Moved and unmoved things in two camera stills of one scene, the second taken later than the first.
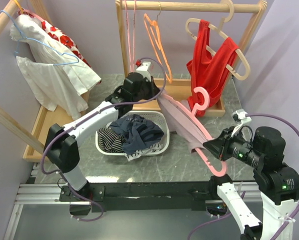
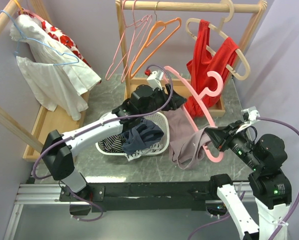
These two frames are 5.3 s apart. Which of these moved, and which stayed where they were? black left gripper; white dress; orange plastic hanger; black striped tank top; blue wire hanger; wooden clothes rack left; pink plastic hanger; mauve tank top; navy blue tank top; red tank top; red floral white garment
Moved: mauve tank top; black left gripper; orange plastic hanger; pink plastic hanger
Stayed: wooden clothes rack left; red tank top; black striped tank top; red floral white garment; white dress; navy blue tank top; blue wire hanger
